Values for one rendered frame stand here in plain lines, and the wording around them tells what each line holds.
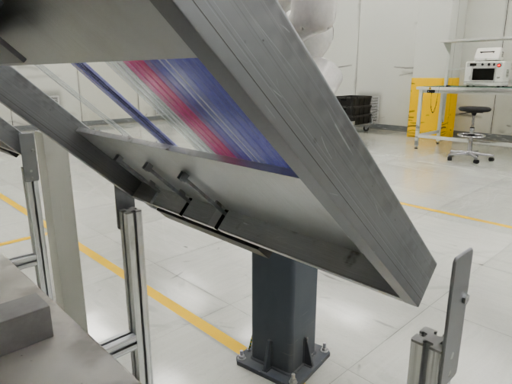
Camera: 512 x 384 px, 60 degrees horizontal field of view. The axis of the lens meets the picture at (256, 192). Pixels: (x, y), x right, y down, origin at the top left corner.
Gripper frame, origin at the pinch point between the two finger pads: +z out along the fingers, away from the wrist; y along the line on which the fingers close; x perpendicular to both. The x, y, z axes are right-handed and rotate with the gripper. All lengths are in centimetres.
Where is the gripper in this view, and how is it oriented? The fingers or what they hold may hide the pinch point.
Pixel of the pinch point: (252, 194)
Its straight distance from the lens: 84.7
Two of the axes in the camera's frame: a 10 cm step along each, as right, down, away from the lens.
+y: -7.0, -1.9, 6.9
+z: -4.9, 8.3, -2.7
